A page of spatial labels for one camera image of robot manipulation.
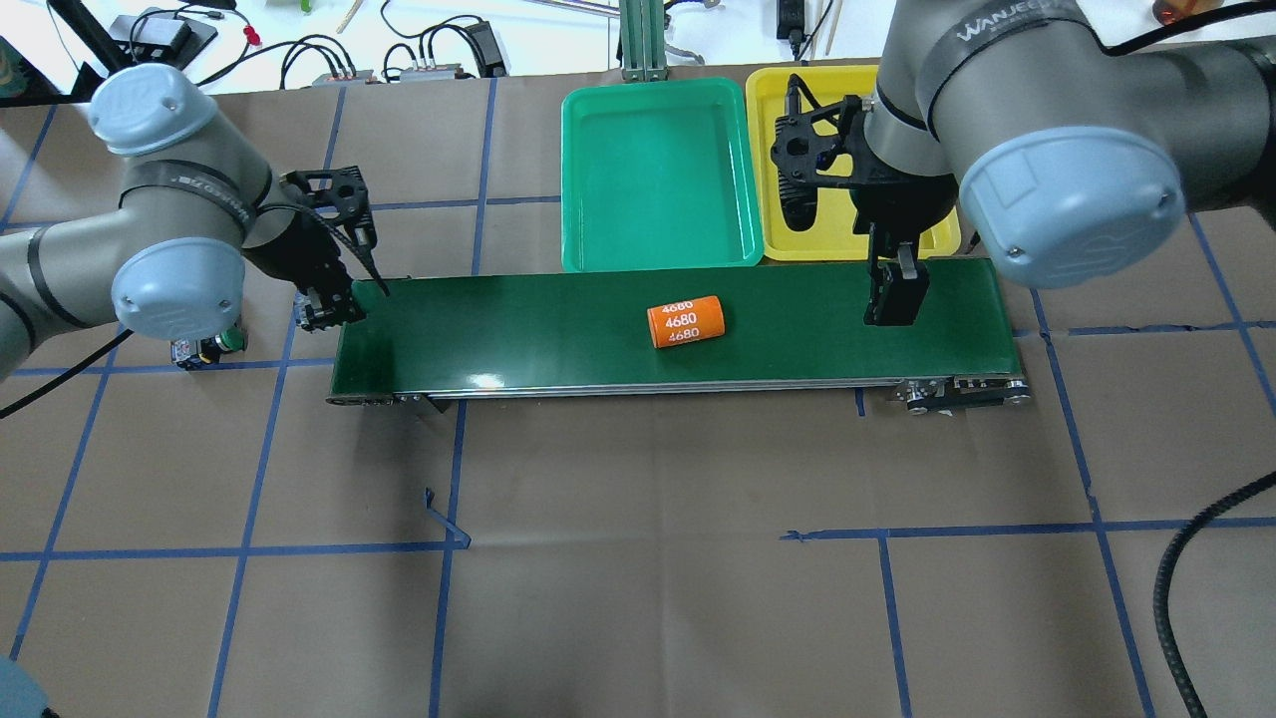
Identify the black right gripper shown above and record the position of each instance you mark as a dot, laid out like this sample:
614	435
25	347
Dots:
890	205

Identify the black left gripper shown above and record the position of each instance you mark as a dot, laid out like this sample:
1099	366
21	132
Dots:
291	255

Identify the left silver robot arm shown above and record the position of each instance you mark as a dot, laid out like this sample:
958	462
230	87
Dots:
199	204

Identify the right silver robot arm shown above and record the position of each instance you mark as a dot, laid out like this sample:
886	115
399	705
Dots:
1073	159

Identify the yellow plastic tray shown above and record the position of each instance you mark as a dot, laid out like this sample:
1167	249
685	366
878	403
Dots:
758	107

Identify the green conveyor belt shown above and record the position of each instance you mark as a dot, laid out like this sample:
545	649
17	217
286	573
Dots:
586	334

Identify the green plastic tray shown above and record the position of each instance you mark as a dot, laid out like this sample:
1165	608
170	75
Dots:
657	177

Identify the black power adapter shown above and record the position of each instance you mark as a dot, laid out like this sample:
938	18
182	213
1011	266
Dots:
491	62

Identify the brown drink bottle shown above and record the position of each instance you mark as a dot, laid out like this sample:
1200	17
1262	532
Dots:
1168	12

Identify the aluminium frame post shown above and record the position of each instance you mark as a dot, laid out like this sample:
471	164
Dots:
642	41

